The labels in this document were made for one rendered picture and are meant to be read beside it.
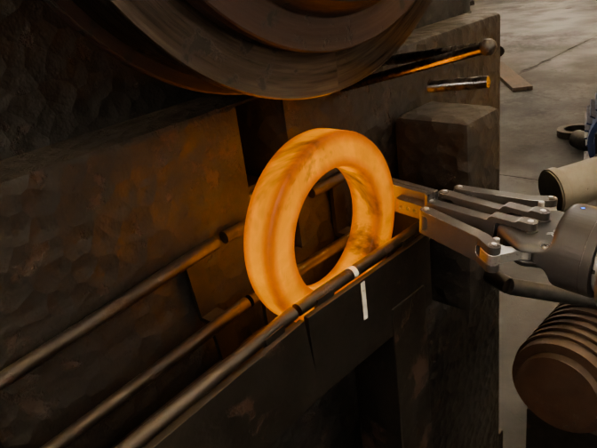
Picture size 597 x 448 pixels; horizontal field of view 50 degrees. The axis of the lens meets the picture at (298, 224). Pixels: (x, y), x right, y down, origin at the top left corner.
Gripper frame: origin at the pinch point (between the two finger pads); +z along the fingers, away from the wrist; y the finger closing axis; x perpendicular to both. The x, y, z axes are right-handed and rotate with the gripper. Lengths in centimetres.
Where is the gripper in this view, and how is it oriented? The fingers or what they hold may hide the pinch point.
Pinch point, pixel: (403, 197)
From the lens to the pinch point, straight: 66.8
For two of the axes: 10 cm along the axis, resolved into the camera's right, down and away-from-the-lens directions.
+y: 6.7, -3.7, 6.4
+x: -0.6, -8.9, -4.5
